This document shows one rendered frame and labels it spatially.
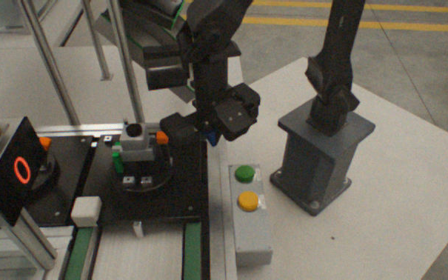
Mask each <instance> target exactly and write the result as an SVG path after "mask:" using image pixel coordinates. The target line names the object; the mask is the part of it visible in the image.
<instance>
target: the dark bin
mask: <svg viewBox="0 0 448 280"><path fill-rule="evenodd" d="M185 1H186V0H183V1H182V3H181V6H180V8H179V10H178V11H177V12H176V13H175V14H173V15H172V16H171V15H169V14H167V13H165V12H164V11H163V10H160V9H159V8H157V7H156V6H154V5H153V4H151V3H149V2H148V1H147V0H137V1H135V0H119V4H120V7H122V8H124V9H125V10H128V11H130V12H132V13H135V14H136V15H138V16H140V17H142V18H144V19H146V20H148V21H152V22H154V23H156V24H158V25H160V26H162V27H164V28H166V29H168V30H172V28H173V25H174V24H175V21H176V19H177V18H178V15H179V13H180V12H181V9H182V7H183V6H184V3H185Z"/></svg>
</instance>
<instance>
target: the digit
mask: <svg viewBox="0 0 448 280"><path fill-rule="evenodd" d="M2 170H3V171H4V172H5V173H6V175H7V177H8V178H9V179H10V180H11V182H12V183H13V185H14V186H15V188H16V189H17V190H18V191H19V192H20V194H21V195H22V196H23V197H24V199H25V197H26V195H27V193H28V191H29V189H30V186H31V184H32V183H33V179H34V178H35V176H36V173H37V171H38V170H37V168H36V167H35V166H34V164H33V162H32V160H31V159H30V157H29V156H28V154H27V152H26V150H25V149H24V147H23V146H22V144H21V142H20V141H19V139H18V140H17V142H16V143H15V145H14V147H13V149H12V150H11V152H10V155H9V156H8V157H7V160H6V162H5V163H4V165H3V168H2Z"/></svg>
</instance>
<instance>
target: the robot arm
mask: <svg viewBox="0 0 448 280"><path fill-rule="evenodd" d="M254 1H255V0H194V1H192V2H191V3H190V5H189V7H188V8H187V12H186V13H187V19H186V20H185V22H184V23H183V24H182V26H181V28H180V30H179V31H178V33H177V34H176V40H177V44H171V45H165V46H159V47H154V46H148V47H143V48H142V50H143V56H144V68H145V74H146V81H147V88H148V90H149V91H153V90H163V89H169V88H174V87H183V86H184V85H187V80H188V79H190V69H189V63H192V67H193V81H190V86H191V88H193V89H194V94H195V99H193V100H192V101H191V102H192V106H194V108H195V111H194V112H192V113H190V114H188V115H185V116H182V115H181V114H180V113H179V112H176V113H173V114H171V115H169V116H168V117H166V118H164V119H162V120H161V121H160V128H161V130H162V131H163V132H164V133H165V134H166V135H167V137H168V138H169V139H170V140H171V141H172V142H173V144H174V145H175V146H181V145H183V144H185V143H187V142H189V141H191V140H192V139H194V138H195V133H194V128H195V129H197V130H198V131H199V132H200V133H201V134H202V135H203V136H206V137H207V140H208V141H209V143H210V144H211V145H212V146H213V147H214V146H216V145H217V143H218V141H219V139H220V137H221V134H222V135H223V137H224V138H225V139H226V140H227V141H235V140H236V139H237V138H239V137H240V136H242V135H244V134H246V133H247V132H248V130H249V128H250V127H251V126H252V125H254V124H255V123H257V117H258V106H259V105H260V101H261V97H260V95H259V94H258V93H257V92H255V91H254V90H253V89H252V88H250V87H249V86H247V85H246V84H245V83H240V84H238V85H236V86H234V87H231V86H230V85H228V58H231V57H238V56H241V54H242V53H241V51H240V49H239V47H238V45H237V43H236V42H234V41H232V40H231V37H232V36H233V35H234V34H235V32H236V31H237V30H238V28H239V27H240V26H241V23H242V21H243V19H244V16H245V14H246V11H247V9H248V8H249V7H250V5H251V4H252V3H253V2H254ZM365 1H366V0H332V6H331V11H330V17H329V21H328V25H327V31H326V35H325V39H324V46H323V48H322V50H321V52H320V53H319V54H318V55H317V56H309V57H308V59H307V69H306V70H305V72H304V74H305V76H306V77H307V81H308V82H309V83H310V84H311V85H312V87H313V88H314V90H315V91H316V93H317V95H316V96H315V98H314V99H313V101H312V107H311V111H310V115H311V116H310V117H309V118H307V119H306V120H305V122H306V123H308V124H310V125H311V126H313V127H314V128H315V129H317V130H319V131H321V132H322V133H323V134H325V135H326V136H328V137H332V136H333V135H335V134H336V133H337V132H338V131H340V130H341V129H343V128H344V127H346V126H347V125H348V123H349V122H348V121H346V119H347V114H348V112H349V111H353V110H355V109H356V107H357V106H358V105H359V104H360V103H361V102H360V100H358V99H357V98H356V97H355V95H354V94H353V93H352V92H351V89H352V78H353V74H352V65H351V60H350V55H351V52H352V47H353V44H354V41H355V37H356V33H357V31H358V26H359V23H360V20H361V15H362V12H363V9H364V5H365ZM192 37H193V40H192ZM193 41H194V42H193ZM193 127H194V128H193Z"/></svg>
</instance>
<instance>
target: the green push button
mask: <svg viewBox="0 0 448 280"><path fill-rule="evenodd" d="M236 176H237V178H238V179H239V180H240V181H251V180H253V178H254V176H255V171H254V169H253V168H252V167H251V166H248V165H242V166H240V167H239V168H238V169H237V170H236Z"/></svg>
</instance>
